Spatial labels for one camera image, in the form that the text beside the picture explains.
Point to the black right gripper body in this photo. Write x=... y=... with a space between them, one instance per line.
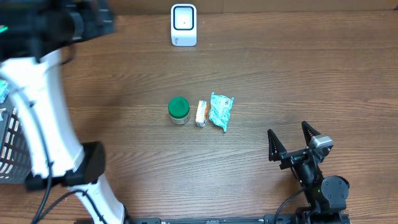
x=308 y=173

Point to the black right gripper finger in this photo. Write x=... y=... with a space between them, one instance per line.
x=308 y=132
x=276 y=148

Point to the green wet wipes pack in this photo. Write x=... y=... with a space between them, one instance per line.
x=220 y=110

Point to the orange Kleenex tissue pack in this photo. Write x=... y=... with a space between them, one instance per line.
x=202 y=113

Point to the green lid jar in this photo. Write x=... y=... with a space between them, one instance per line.
x=179 y=110

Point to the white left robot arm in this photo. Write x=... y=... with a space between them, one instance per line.
x=39 y=137

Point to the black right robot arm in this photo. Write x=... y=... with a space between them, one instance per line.
x=326 y=196

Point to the white barcode scanner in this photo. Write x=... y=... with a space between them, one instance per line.
x=183 y=25

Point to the dark grey plastic basket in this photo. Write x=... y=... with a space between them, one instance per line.
x=15 y=155

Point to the teal packet in basket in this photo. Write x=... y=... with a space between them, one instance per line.
x=4 y=91

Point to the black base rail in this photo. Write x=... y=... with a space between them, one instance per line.
x=217 y=221

